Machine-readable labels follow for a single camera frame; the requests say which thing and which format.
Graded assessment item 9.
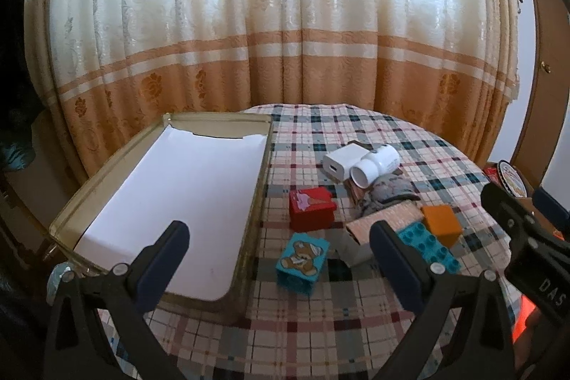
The orange red object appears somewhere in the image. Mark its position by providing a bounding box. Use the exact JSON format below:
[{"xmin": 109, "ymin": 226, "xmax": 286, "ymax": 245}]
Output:
[{"xmin": 512, "ymin": 295, "xmax": 537, "ymax": 342}]

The black grey hair claw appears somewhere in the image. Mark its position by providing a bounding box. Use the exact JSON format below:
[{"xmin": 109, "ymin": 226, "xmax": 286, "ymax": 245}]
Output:
[{"xmin": 356, "ymin": 175, "xmax": 420, "ymax": 218}]

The wooden door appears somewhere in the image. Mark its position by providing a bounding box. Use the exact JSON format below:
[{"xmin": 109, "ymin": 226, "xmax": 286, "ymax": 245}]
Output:
[{"xmin": 513, "ymin": 0, "xmax": 569, "ymax": 188}]

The white pill bottle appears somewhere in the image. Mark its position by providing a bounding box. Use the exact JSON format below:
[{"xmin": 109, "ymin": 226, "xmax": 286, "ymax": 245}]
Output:
[{"xmin": 350, "ymin": 145, "xmax": 401, "ymax": 189}]

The round cookie tin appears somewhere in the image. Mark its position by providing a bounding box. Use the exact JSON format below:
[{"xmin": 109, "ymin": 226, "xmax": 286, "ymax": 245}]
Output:
[{"xmin": 496, "ymin": 160, "xmax": 528, "ymax": 198}]

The teal studded building brick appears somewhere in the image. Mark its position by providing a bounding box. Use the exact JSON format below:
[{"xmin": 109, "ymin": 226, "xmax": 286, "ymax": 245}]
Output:
[{"xmin": 396, "ymin": 222, "xmax": 460, "ymax": 274}]

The teal bear toy block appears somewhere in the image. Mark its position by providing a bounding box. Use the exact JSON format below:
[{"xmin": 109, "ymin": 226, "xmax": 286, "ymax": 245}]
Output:
[{"xmin": 275, "ymin": 233, "xmax": 330, "ymax": 297}]

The white paper liner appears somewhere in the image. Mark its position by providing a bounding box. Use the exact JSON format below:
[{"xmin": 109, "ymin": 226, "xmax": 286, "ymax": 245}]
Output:
[{"xmin": 74, "ymin": 126, "xmax": 266, "ymax": 301}]

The red toy block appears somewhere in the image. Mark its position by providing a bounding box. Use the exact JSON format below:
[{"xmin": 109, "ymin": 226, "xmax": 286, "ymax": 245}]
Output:
[{"xmin": 289, "ymin": 187, "xmax": 336, "ymax": 233}]

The pink patterned long box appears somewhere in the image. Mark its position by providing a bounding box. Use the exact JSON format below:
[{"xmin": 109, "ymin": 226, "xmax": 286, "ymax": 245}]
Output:
[{"xmin": 345, "ymin": 201, "xmax": 426, "ymax": 267}]

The plaid tablecloth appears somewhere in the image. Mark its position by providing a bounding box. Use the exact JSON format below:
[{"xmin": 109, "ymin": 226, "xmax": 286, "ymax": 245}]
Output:
[{"xmin": 146, "ymin": 104, "xmax": 509, "ymax": 379}]

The cream and orange curtain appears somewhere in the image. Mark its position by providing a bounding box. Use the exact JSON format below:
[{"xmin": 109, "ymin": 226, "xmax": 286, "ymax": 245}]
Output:
[{"xmin": 25, "ymin": 0, "xmax": 518, "ymax": 180}]

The orange toy block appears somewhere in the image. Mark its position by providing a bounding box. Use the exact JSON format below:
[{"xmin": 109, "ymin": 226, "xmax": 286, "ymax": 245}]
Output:
[{"xmin": 421, "ymin": 204, "xmax": 463, "ymax": 249}]

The teal cloth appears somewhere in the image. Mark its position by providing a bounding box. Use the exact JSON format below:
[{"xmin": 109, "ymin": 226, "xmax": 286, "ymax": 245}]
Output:
[{"xmin": 0, "ymin": 140, "xmax": 36, "ymax": 172}]

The gold metal tin tray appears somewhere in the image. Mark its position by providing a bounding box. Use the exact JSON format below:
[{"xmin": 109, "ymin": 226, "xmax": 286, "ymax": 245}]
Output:
[{"xmin": 49, "ymin": 113, "xmax": 273, "ymax": 324}]

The white usb charger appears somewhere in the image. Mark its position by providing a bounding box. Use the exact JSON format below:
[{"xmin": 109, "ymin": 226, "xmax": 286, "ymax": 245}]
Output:
[{"xmin": 323, "ymin": 143, "xmax": 369, "ymax": 183}]

